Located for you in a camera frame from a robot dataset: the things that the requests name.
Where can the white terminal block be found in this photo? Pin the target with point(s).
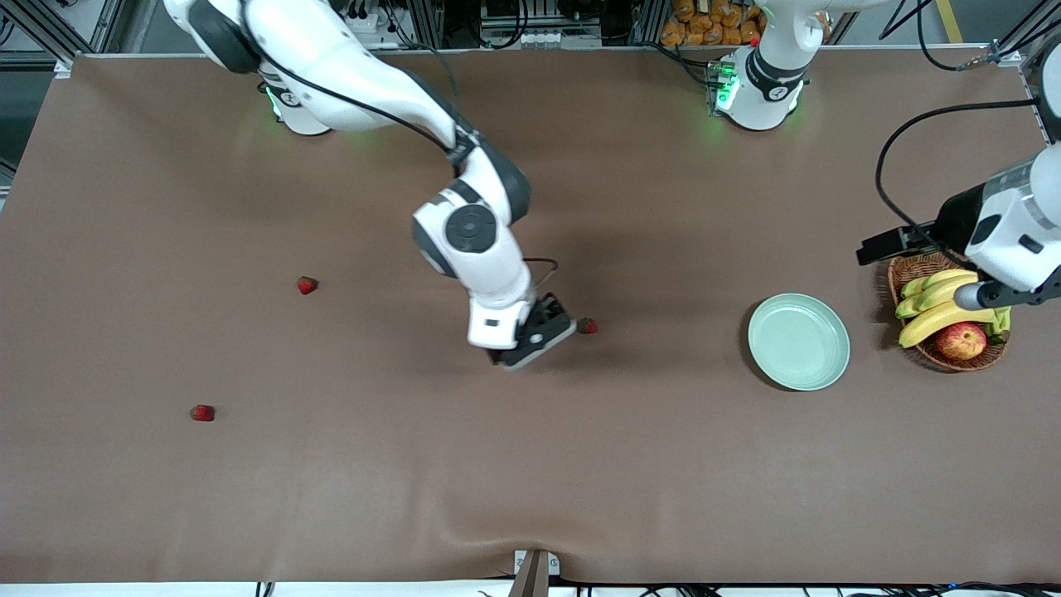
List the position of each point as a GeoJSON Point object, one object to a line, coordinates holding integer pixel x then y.
{"type": "Point", "coordinates": [547, 38]}

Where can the greenish yellow banana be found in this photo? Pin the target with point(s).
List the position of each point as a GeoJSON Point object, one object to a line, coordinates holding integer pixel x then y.
{"type": "Point", "coordinates": [924, 283]}

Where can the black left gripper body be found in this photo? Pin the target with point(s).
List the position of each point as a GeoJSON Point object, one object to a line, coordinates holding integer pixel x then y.
{"type": "Point", "coordinates": [953, 220]}

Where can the pale green plate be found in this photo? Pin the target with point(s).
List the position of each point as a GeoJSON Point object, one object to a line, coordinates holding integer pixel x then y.
{"type": "Point", "coordinates": [799, 342]}

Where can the bag of orange buns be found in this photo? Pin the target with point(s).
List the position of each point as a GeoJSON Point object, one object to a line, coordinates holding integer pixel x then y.
{"type": "Point", "coordinates": [704, 25]}

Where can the brown wicker basket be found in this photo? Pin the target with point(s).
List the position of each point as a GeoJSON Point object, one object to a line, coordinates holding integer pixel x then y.
{"type": "Point", "coordinates": [912, 269]}

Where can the white power strip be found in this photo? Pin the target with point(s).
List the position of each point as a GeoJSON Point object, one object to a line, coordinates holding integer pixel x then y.
{"type": "Point", "coordinates": [365, 23]}

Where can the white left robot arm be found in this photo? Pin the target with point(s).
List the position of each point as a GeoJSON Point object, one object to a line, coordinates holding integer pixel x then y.
{"type": "Point", "coordinates": [763, 83]}

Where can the brown table cover mat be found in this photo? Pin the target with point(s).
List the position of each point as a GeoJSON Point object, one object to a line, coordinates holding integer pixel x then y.
{"type": "Point", "coordinates": [530, 464]}

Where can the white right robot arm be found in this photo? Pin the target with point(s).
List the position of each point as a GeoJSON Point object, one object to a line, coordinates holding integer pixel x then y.
{"type": "Point", "coordinates": [331, 66]}

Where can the grey brown support post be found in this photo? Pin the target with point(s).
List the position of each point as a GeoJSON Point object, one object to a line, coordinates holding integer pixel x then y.
{"type": "Point", "coordinates": [530, 580]}

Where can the red strawberry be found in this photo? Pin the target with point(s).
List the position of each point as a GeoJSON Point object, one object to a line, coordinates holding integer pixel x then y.
{"type": "Point", "coordinates": [202, 413]}
{"type": "Point", "coordinates": [307, 285]}
{"type": "Point", "coordinates": [587, 326]}

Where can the small metal table bracket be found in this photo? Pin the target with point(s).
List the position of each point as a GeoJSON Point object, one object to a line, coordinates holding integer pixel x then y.
{"type": "Point", "coordinates": [520, 564]}

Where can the aluminium frame strut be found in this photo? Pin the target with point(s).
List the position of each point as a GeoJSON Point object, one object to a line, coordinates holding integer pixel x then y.
{"type": "Point", "coordinates": [427, 21]}
{"type": "Point", "coordinates": [41, 33]}
{"type": "Point", "coordinates": [1015, 41]}

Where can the red yellow apple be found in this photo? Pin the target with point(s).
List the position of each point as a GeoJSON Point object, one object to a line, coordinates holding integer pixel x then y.
{"type": "Point", "coordinates": [960, 341]}

